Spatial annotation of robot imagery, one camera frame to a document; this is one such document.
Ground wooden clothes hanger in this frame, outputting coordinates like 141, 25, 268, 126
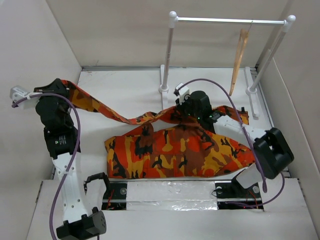
229, 24, 252, 96

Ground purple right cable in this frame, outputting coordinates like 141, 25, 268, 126
181, 78, 286, 208

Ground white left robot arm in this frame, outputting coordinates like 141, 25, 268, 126
34, 78, 112, 240

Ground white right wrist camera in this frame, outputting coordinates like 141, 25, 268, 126
173, 82, 190, 105

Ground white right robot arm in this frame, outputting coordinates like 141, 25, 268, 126
174, 87, 294, 197

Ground purple cable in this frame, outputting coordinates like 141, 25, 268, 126
181, 78, 286, 208
11, 92, 82, 240

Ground orange camouflage trousers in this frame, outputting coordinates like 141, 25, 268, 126
62, 80, 255, 179

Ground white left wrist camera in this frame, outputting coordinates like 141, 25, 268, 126
9, 85, 40, 110

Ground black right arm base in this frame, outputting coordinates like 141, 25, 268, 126
211, 182, 262, 210

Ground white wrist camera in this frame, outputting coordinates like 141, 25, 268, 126
173, 82, 190, 105
9, 85, 40, 110

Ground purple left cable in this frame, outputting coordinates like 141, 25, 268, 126
11, 92, 82, 240

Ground white clothes rack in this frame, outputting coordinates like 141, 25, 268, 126
158, 10, 297, 120

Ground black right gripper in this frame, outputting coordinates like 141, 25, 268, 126
176, 94, 202, 120

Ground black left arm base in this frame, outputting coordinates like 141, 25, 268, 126
101, 181, 128, 211

